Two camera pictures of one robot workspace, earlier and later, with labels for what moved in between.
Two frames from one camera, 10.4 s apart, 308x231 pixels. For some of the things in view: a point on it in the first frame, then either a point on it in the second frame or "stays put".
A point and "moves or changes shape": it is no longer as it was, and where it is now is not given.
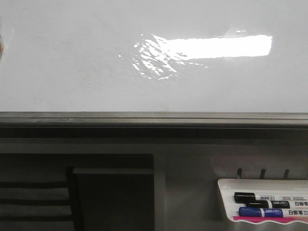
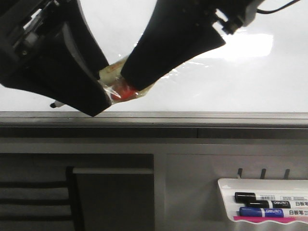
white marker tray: (262, 187) stays put
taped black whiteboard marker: (1, 41) moves or changes shape
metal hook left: (239, 172) stays put
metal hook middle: (263, 173) stays put
